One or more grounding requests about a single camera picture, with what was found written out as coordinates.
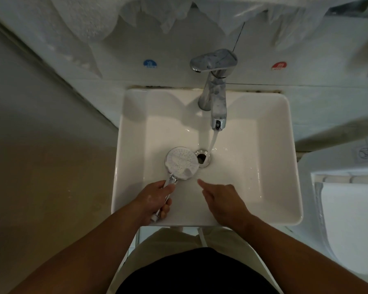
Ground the chrome sink faucet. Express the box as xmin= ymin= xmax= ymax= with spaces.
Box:
xmin=189 ymin=49 xmax=238 ymax=131

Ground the black shirt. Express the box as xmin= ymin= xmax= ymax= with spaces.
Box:
xmin=116 ymin=247 xmax=280 ymax=294

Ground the person's right hand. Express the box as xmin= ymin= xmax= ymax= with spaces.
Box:
xmin=197 ymin=179 xmax=255 ymax=233

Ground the thin black cord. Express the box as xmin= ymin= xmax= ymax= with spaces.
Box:
xmin=232 ymin=22 xmax=246 ymax=52

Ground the person's left forearm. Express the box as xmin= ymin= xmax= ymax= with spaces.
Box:
xmin=9 ymin=201 xmax=148 ymax=294

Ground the chrome shower head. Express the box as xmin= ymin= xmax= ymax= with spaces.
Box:
xmin=150 ymin=147 xmax=200 ymax=223

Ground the person's left hand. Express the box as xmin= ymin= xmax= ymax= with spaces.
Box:
xmin=134 ymin=180 xmax=176 ymax=226

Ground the person's right forearm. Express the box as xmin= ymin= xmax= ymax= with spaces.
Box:
xmin=236 ymin=214 xmax=368 ymax=294

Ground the white ceramic sink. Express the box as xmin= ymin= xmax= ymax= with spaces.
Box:
xmin=111 ymin=88 xmax=303 ymax=227

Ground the white toilet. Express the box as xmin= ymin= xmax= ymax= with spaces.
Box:
xmin=297 ymin=139 xmax=368 ymax=276

